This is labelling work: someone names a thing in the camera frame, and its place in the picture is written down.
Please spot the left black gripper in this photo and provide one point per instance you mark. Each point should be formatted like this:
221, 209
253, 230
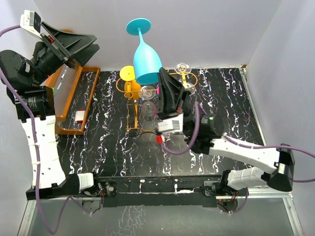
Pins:
63, 45

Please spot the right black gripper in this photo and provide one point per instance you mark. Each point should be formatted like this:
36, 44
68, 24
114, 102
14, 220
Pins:
173, 97

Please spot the clear flute glass front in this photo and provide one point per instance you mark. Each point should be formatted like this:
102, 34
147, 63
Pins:
189, 87

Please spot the clear flute glass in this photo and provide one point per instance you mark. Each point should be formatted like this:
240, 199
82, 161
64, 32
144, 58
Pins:
189, 87
183, 69

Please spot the clear grey wine glass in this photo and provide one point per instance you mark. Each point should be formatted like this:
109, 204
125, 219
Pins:
148, 108

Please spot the blue plastic wine glass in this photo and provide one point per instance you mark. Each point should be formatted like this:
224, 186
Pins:
146, 61

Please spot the orange plastic wine glass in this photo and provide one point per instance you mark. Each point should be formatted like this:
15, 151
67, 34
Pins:
131, 87

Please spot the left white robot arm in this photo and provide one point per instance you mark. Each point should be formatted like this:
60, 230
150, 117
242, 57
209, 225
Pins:
35, 109

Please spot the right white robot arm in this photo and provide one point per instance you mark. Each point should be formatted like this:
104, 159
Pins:
271, 166

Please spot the orange wooden stepped shelf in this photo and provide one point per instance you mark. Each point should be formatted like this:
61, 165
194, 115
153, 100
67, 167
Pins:
73, 90

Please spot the small red white box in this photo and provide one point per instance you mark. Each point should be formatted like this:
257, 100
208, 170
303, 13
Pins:
79, 116

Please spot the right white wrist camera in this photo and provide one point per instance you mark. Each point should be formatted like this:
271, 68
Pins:
169, 125

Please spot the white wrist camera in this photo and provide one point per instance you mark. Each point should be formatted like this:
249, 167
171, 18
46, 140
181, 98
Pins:
31, 22
169, 125

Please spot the gold wire wine glass rack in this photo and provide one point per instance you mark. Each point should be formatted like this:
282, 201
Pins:
191, 78

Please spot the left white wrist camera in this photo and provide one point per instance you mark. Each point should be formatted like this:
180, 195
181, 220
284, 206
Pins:
31, 22

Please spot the black table front rail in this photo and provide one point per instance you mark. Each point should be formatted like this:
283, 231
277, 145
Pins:
192, 190

